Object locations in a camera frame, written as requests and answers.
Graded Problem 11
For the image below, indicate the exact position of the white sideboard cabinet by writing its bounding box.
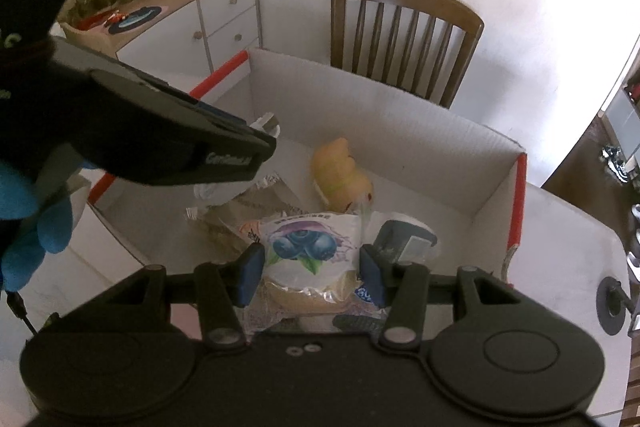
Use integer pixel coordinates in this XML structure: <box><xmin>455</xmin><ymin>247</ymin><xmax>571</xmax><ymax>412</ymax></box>
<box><xmin>59</xmin><ymin>0</ymin><xmax>262</xmax><ymax>75</ymax></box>

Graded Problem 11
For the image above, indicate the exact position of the blueberry bread packet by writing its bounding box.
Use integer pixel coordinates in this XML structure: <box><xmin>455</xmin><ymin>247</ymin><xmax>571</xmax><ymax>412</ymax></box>
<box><xmin>240</xmin><ymin>213</ymin><xmax>396</xmax><ymax>333</ymax></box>

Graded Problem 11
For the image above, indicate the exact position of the thin black cable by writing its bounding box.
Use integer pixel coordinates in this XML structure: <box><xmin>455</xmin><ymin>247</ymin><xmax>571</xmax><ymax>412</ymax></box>
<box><xmin>6</xmin><ymin>303</ymin><xmax>38</xmax><ymax>335</ymax></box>

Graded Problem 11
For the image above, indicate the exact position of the person's left hand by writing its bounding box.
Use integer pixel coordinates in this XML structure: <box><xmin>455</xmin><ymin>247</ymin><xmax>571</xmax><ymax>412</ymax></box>
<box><xmin>0</xmin><ymin>159</ymin><xmax>85</xmax><ymax>294</ymax></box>

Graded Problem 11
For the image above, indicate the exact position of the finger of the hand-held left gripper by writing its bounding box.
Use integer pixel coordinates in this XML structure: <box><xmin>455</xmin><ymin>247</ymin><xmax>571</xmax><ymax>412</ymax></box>
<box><xmin>150</xmin><ymin>78</ymin><xmax>278</xmax><ymax>154</ymax></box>

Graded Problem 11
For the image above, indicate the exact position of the silver foil wrapper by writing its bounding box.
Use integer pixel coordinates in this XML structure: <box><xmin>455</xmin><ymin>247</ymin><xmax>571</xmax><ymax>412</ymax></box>
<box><xmin>182</xmin><ymin>174</ymin><xmax>313</xmax><ymax>268</ymax></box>

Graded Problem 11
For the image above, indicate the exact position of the black white sneaker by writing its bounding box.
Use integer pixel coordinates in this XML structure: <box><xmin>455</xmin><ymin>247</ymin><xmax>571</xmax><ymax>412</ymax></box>
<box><xmin>602</xmin><ymin>144</ymin><xmax>628</xmax><ymax>182</ymax></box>

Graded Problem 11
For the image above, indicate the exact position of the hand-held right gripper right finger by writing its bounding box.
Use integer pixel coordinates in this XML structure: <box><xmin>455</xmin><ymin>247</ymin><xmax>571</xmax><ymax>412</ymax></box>
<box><xmin>359</xmin><ymin>243</ymin><xmax>508</xmax><ymax>353</ymax></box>

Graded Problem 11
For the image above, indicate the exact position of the green white grey snack pouch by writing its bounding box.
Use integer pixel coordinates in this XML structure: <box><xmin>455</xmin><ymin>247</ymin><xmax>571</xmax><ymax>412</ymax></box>
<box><xmin>372</xmin><ymin>217</ymin><xmax>441</xmax><ymax>265</ymax></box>

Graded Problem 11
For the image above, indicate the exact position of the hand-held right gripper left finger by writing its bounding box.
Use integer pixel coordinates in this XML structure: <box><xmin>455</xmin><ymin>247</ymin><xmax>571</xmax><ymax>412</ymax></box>
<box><xmin>112</xmin><ymin>243</ymin><xmax>266</xmax><ymax>353</ymax></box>

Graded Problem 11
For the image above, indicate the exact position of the grey round cable grommet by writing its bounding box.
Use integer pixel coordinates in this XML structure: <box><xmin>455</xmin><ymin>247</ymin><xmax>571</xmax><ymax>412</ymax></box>
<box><xmin>596</xmin><ymin>277</ymin><xmax>632</xmax><ymax>335</ymax></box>

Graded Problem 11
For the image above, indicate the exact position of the yellow duck toy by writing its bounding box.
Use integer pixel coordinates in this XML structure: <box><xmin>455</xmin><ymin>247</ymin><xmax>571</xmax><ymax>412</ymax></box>
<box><xmin>311</xmin><ymin>138</ymin><xmax>375</xmax><ymax>212</ymax></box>

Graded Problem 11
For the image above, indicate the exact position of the red packet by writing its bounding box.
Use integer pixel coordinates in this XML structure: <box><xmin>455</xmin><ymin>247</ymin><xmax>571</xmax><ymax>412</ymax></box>
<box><xmin>75</xmin><ymin>9</ymin><xmax>123</xmax><ymax>30</ymax></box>

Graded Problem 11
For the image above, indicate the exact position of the black and blue round mat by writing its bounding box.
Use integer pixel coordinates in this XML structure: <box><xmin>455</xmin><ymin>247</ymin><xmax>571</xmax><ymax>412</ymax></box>
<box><xmin>107</xmin><ymin>5</ymin><xmax>163</xmax><ymax>34</ymax></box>

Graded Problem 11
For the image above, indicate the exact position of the red and white cardboard box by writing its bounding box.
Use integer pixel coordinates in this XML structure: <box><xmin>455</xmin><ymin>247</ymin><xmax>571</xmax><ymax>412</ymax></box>
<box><xmin>87</xmin><ymin>48</ymin><xmax>528</xmax><ymax>303</ymax></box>

